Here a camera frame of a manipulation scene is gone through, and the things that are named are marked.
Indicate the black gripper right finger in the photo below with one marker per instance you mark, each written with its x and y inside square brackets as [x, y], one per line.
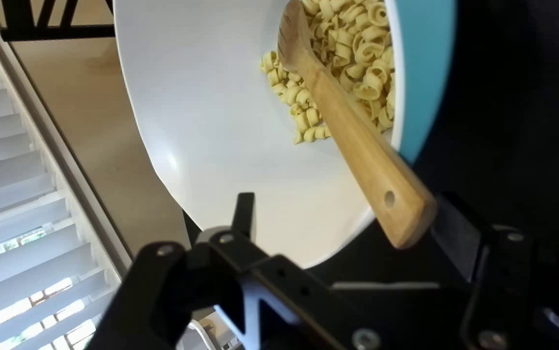
[519, 292]

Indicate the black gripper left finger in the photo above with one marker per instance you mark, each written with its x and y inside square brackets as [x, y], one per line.
[154, 292]

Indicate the white bowl teal rim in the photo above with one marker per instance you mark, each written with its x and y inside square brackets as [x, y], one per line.
[213, 117]

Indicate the wooden cooking stick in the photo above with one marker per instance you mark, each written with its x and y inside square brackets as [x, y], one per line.
[369, 167]

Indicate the yellow pasta pieces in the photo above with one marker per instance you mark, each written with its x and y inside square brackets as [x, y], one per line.
[357, 59]

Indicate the white vertical window blinds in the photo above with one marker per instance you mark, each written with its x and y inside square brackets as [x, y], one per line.
[12, 226]

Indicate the black metal chair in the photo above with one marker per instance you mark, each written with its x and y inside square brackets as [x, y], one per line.
[57, 31]

